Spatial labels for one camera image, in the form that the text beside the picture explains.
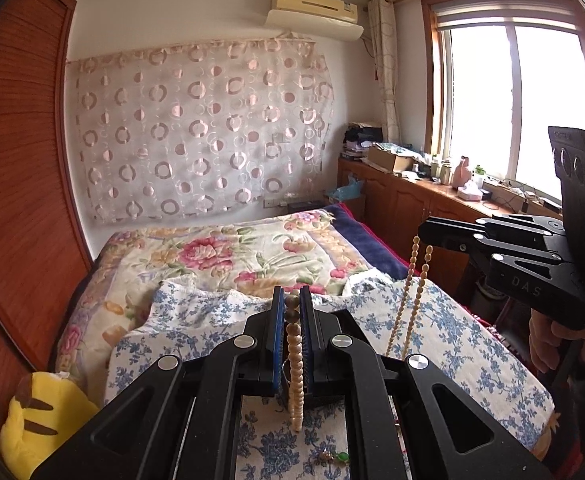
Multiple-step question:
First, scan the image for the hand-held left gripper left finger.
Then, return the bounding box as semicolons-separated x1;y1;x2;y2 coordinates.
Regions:
30;285;289;480

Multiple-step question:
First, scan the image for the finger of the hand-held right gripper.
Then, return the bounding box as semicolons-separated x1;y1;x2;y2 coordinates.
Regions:
417;214;568;241
417;232;573;267

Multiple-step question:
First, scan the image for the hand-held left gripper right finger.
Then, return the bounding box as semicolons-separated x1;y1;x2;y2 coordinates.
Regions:
300;285;553;480

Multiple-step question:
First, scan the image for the cream bead necklace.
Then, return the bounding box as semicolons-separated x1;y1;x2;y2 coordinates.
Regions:
283;234;436;433

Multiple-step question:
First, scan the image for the person's right hand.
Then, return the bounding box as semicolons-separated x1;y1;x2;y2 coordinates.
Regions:
529;310;576;375

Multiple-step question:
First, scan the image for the wooden cabinet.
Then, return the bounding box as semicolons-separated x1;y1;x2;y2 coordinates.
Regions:
337;155;568;321

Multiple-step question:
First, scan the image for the pink bottle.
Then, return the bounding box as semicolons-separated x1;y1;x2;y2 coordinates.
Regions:
453;156;473;188

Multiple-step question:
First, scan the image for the navy blue blanket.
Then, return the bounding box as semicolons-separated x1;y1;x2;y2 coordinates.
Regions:
323;202;426;281

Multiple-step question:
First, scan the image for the cardboard box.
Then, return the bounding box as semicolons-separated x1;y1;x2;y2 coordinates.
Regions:
367;145;414;173

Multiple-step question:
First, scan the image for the blue floral blanket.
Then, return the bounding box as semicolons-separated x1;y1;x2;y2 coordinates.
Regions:
100;267;556;480

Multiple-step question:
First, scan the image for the pink floral quilt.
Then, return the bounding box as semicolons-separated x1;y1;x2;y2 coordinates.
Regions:
55;209;373;386

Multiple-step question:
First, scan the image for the teal plastic bag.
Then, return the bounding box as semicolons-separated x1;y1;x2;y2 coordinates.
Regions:
325;176;364;203

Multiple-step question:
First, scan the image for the green bead pendant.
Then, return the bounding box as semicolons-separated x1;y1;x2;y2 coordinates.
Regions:
313;449;349;467

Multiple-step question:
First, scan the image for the wooden framed window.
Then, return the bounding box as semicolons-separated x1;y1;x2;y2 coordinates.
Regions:
423;0;585;206

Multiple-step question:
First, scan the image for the pile of dark clothes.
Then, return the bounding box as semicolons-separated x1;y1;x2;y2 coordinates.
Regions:
341;122;384;161

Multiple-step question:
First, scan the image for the beige window curtain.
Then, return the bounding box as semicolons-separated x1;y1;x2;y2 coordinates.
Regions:
367;0;402;143

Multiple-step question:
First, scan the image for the yellow plush toy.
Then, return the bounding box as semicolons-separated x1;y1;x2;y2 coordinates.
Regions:
0;371;100;480

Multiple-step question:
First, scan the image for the white air deflector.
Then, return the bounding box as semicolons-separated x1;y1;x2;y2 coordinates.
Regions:
265;8;364;42

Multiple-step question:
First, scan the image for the circle patterned wall cloth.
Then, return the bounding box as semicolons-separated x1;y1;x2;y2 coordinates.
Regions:
67;40;334;224

